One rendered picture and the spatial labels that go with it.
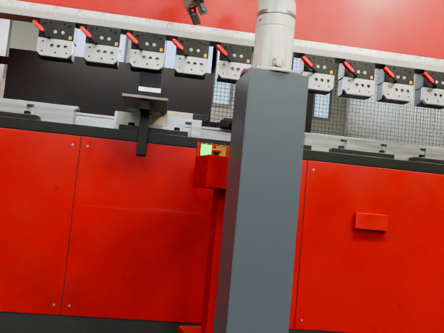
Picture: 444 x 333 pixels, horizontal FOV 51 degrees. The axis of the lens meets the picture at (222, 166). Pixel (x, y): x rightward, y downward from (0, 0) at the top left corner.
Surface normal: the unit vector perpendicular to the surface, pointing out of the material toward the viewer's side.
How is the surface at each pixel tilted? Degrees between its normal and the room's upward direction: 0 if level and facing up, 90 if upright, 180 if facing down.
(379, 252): 90
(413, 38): 90
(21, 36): 90
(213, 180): 90
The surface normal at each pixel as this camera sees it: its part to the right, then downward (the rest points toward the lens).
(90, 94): 0.13, -0.06
